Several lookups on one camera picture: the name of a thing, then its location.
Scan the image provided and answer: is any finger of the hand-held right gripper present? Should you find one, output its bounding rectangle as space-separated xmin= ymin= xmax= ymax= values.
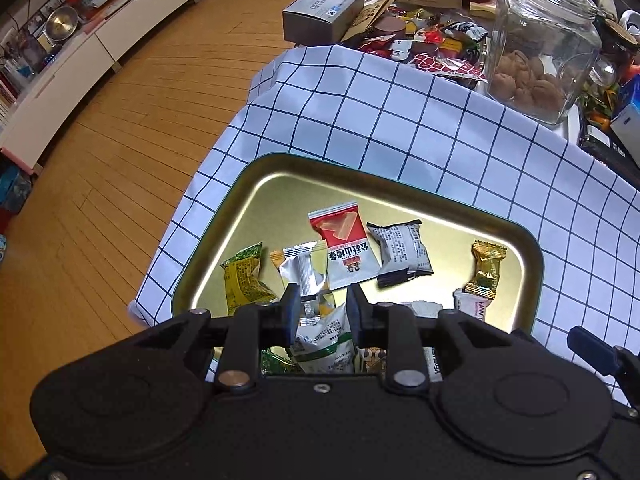
xmin=567 ymin=326 xmax=640 ymax=406

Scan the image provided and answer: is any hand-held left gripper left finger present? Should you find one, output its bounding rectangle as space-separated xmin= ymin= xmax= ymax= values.
xmin=132 ymin=284 xmax=301 ymax=394

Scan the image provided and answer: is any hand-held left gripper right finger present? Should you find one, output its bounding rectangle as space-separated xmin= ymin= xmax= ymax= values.
xmin=346 ymin=284 xmax=533 ymax=394

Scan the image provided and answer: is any white green snack packet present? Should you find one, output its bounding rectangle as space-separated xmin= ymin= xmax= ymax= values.
xmin=290 ymin=302 xmax=357 ymax=375

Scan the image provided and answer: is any silver orange snack packet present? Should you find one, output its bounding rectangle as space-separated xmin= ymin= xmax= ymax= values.
xmin=270 ymin=241 xmax=333 ymax=333

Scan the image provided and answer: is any beige patterned snack packet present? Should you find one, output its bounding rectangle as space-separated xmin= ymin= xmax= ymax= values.
xmin=357 ymin=347 xmax=388 ymax=375

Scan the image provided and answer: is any green twisted candy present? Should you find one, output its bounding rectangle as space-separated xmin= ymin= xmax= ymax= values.
xmin=261 ymin=347 xmax=301 ymax=376

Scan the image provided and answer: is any yellow green snack packet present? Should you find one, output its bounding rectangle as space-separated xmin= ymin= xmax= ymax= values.
xmin=220 ymin=241 xmax=278 ymax=317

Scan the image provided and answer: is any red white snack packet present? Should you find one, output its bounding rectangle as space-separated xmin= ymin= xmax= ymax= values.
xmin=307 ymin=201 xmax=377 ymax=290

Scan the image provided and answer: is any dark blue white snack packet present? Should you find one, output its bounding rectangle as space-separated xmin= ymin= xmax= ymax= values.
xmin=366 ymin=220 xmax=434 ymax=288

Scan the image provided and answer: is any pink white snack packet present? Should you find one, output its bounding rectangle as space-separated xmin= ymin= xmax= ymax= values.
xmin=452 ymin=287 xmax=488 ymax=323

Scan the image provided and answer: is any gold metal tray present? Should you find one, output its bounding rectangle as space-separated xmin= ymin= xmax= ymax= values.
xmin=170 ymin=152 xmax=545 ymax=376

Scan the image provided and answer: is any gold candy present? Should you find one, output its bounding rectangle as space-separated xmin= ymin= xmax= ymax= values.
xmin=462 ymin=240 xmax=508 ymax=297

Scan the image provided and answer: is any white checked tablecloth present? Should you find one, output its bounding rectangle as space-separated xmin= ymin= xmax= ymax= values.
xmin=127 ymin=45 xmax=640 ymax=406

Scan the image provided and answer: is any black flat packet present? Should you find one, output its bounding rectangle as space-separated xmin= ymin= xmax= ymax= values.
xmin=580 ymin=127 xmax=640 ymax=186

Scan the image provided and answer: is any blue tissue box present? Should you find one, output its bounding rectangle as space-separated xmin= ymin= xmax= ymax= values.
xmin=609 ymin=77 xmax=640 ymax=161

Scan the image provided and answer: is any pile of walnuts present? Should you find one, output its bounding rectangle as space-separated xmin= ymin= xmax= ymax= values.
xmin=487 ymin=52 xmax=566 ymax=113

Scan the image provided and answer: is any small glass jar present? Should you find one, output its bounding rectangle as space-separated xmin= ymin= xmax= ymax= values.
xmin=587 ymin=55 xmax=621 ymax=88

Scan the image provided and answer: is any pile of assorted wrapped sweets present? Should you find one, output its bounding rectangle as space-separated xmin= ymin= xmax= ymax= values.
xmin=355 ymin=5 xmax=488 ymax=83

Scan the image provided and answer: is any round brown chocolate disc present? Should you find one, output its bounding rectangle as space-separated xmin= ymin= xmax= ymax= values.
xmin=375 ymin=16 xmax=407 ymax=36

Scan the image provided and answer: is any long kraft paper box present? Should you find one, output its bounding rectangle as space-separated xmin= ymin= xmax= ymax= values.
xmin=342 ymin=0 xmax=396 ymax=43

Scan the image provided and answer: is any grey cardboard box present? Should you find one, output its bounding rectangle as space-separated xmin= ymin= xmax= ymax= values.
xmin=282 ymin=0 xmax=367 ymax=45

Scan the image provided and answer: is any white low cabinet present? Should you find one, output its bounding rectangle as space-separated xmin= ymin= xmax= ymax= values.
xmin=0 ymin=0 xmax=246 ymax=173

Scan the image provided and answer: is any large glass jar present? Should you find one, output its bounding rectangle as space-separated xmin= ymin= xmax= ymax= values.
xmin=482 ymin=0 xmax=603 ymax=126

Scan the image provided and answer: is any metal bowl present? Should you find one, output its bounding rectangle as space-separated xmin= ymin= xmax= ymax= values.
xmin=45 ymin=5 xmax=81 ymax=41

